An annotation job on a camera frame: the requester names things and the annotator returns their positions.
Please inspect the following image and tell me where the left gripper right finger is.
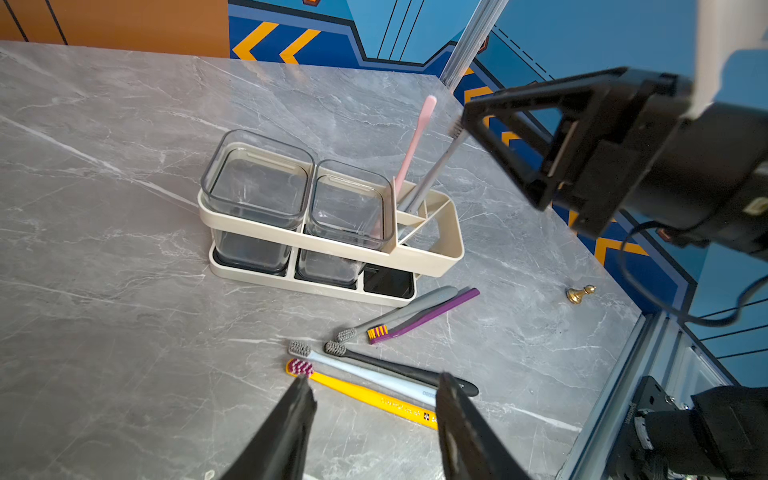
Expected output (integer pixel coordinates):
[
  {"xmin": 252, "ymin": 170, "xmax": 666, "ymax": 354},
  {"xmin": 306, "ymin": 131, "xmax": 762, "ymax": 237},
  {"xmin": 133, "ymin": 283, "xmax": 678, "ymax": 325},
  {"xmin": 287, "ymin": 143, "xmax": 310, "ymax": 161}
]
[{"xmin": 436, "ymin": 372, "xmax": 530, "ymax": 480}]

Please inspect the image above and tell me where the light blue toothbrush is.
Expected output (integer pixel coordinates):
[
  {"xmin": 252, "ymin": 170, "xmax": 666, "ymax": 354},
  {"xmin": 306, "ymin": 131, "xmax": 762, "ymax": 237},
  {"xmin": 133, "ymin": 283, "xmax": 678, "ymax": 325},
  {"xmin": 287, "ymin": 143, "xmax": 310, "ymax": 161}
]
[{"xmin": 398, "ymin": 117, "xmax": 469, "ymax": 215}]

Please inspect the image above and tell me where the purple toothbrush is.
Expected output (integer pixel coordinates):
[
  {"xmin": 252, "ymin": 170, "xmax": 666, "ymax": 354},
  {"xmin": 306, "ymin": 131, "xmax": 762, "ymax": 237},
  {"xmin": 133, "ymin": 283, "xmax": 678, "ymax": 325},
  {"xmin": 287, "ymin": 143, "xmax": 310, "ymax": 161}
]
[{"xmin": 369, "ymin": 288, "xmax": 480, "ymax": 345}]

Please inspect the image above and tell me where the white toothbrush holder organizer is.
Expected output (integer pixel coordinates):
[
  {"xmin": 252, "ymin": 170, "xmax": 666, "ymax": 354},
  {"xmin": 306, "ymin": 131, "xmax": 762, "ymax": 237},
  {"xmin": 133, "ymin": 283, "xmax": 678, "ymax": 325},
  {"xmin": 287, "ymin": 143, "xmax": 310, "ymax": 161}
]
[{"xmin": 197, "ymin": 130, "xmax": 465, "ymax": 307}]

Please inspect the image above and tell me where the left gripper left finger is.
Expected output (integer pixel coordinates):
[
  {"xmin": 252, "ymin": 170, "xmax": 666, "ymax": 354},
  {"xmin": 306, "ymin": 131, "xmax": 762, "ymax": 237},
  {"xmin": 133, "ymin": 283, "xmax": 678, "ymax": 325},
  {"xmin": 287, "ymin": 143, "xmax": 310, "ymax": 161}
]
[{"xmin": 221, "ymin": 375, "xmax": 317, "ymax": 479}]

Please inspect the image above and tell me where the black toothbrush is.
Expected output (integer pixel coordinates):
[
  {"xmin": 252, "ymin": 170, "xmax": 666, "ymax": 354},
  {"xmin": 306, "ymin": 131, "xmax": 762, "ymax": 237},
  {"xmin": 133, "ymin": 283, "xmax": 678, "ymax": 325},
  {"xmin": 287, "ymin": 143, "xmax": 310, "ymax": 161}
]
[{"xmin": 323, "ymin": 340, "xmax": 481, "ymax": 398}]

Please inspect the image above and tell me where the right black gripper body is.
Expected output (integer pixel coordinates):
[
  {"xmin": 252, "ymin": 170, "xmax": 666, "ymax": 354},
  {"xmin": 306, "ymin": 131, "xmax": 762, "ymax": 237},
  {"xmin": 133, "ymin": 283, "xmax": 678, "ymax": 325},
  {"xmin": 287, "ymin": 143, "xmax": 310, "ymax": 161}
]
[{"xmin": 544, "ymin": 68, "xmax": 767, "ymax": 259}]

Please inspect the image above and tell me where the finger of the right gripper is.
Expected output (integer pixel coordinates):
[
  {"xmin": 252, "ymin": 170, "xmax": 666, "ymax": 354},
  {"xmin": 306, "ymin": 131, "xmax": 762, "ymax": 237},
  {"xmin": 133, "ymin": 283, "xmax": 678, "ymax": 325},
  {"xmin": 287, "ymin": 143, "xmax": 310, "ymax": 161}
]
[
  {"xmin": 473, "ymin": 134, "xmax": 563, "ymax": 211},
  {"xmin": 460, "ymin": 67, "xmax": 627, "ymax": 150}
]

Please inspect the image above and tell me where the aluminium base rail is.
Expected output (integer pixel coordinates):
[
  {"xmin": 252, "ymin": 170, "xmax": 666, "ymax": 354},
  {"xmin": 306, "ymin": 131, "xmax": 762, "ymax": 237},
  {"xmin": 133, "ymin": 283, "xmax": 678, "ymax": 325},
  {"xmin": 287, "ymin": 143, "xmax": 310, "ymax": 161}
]
[{"xmin": 556, "ymin": 312, "xmax": 738, "ymax": 479}]

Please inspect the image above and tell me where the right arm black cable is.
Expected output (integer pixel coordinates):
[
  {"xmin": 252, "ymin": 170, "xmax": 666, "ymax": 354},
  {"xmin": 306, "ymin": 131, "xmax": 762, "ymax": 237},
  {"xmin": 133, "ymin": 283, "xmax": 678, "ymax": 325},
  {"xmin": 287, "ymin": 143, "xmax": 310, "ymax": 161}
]
[{"xmin": 617, "ymin": 220, "xmax": 768, "ymax": 329}]

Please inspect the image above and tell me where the pink toothbrush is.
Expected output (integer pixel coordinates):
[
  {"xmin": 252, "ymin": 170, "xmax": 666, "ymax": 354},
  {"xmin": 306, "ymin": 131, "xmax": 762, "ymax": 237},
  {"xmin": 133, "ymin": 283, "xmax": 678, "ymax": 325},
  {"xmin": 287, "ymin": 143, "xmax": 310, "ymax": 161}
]
[{"xmin": 394, "ymin": 95, "xmax": 438, "ymax": 196}]

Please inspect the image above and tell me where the right aluminium corner post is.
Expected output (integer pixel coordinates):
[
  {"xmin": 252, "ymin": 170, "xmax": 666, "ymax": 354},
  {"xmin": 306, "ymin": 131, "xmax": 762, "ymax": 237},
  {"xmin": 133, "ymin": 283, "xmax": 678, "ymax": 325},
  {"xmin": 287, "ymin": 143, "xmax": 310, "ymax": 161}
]
[{"xmin": 439, "ymin": 0, "xmax": 508, "ymax": 92}]

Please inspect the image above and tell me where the small brass pawn knob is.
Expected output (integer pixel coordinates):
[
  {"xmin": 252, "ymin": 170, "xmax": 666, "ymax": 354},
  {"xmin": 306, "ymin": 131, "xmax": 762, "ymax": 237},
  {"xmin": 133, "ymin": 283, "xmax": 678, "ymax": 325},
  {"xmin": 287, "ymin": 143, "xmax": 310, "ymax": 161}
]
[{"xmin": 566, "ymin": 285, "xmax": 596, "ymax": 305}]

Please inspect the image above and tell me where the yellow toothbrush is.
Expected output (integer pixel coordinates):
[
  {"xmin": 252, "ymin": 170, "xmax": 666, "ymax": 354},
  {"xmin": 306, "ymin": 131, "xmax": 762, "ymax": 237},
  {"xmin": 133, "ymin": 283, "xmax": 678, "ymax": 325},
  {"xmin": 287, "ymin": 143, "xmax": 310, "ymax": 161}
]
[{"xmin": 285, "ymin": 359, "xmax": 438, "ymax": 431}]

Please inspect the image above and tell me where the grey white toothbrush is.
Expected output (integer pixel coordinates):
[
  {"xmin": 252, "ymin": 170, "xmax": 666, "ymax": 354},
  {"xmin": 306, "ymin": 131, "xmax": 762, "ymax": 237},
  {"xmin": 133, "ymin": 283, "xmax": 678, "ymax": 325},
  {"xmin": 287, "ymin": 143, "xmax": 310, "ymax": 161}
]
[{"xmin": 288, "ymin": 340, "xmax": 437, "ymax": 407}]

